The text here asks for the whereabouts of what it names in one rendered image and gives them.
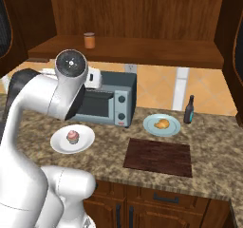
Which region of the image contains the white plate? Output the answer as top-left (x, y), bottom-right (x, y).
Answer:
top-left (49, 124), bottom-right (96, 155)

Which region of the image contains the dark glass bottle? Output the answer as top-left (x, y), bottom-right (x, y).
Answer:
top-left (183, 94), bottom-right (196, 124)

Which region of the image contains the dark wooden cutting board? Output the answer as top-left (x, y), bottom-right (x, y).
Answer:
top-left (122, 138), bottom-right (194, 179)

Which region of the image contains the orange jam jar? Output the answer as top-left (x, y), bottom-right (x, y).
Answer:
top-left (84, 31), bottom-right (97, 50)

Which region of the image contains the pink cupcake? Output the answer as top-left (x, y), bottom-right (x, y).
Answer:
top-left (65, 129), bottom-right (81, 145)

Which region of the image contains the grey-blue toaster oven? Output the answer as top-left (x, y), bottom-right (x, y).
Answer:
top-left (67, 70), bottom-right (138, 128)

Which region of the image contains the white wall socket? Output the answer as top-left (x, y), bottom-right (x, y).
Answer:
top-left (124, 64), bottom-right (138, 74)

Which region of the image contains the golden croissant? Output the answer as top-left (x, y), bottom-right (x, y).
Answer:
top-left (153, 118), bottom-right (171, 130)

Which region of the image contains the black cupboard door handle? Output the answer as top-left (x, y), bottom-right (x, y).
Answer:
top-left (128, 205), bottom-right (135, 228)
top-left (115, 203), bottom-right (122, 228)

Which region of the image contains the wooden cabinet door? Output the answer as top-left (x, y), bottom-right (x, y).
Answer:
top-left (214, 0), bottom-right (243, 128)
top-left (0, 0), bottom-right (58, 78)

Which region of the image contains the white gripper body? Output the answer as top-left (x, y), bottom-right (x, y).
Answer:
top-left (84, 66), bottom-right (104, 90)

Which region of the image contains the wooden drawer front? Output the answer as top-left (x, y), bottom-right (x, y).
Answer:
top-left (94, 180), bottom-right (126, 200)
top-left (139, 187), bottom-right (211, 211)

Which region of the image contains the light blue plate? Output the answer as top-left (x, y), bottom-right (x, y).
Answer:
top-left (142, 113), bottom-right (182, 138)

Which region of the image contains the wooden cabinet shelf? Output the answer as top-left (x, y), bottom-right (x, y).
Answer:
top-left (27, 34), bottom-right (225, 70)

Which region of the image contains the wooden cupboard door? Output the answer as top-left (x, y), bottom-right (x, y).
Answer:
top-left (83, 196), bottom-right (126, 228)
top-left (125, 199), bottom-right (204, 228)

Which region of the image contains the black drawer handle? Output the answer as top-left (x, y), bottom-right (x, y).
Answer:
top-left (153, 192), bottom-right (180, 205)

